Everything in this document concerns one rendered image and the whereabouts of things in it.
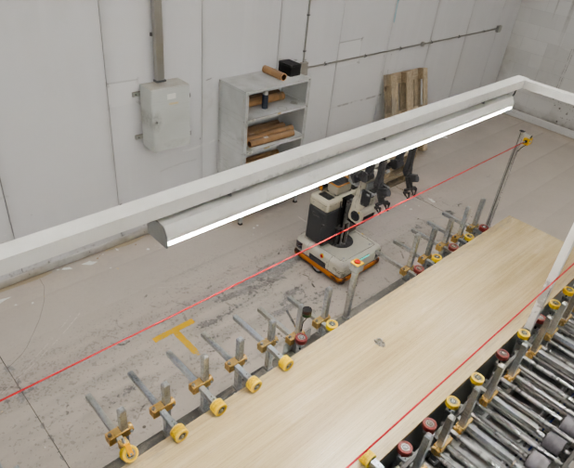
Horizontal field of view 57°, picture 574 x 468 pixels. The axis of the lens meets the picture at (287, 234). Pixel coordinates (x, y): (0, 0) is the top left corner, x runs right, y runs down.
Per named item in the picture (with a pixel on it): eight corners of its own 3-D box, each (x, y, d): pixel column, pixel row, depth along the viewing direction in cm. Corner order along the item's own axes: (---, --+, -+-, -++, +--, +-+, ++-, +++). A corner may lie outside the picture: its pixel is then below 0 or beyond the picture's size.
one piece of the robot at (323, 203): (302, 245, 552) (311, 174, 505) (337, 227, 585) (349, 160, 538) (325, 261, 533) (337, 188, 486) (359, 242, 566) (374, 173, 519)
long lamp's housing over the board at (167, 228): (147, 232, 183) (146, 213, 178) (493, 103, 327) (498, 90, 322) (166, 249, 176) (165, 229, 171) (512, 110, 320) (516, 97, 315)
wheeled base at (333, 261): (292, 253, 561) (294, 234, 547) (332, 233, 599) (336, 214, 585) (339, 287, 523) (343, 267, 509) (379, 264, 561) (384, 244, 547)
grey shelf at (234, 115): (215, 208, 627) (218, 78, 539) (272, 187, 681) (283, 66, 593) (240, 226, 601) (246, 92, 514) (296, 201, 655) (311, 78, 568)
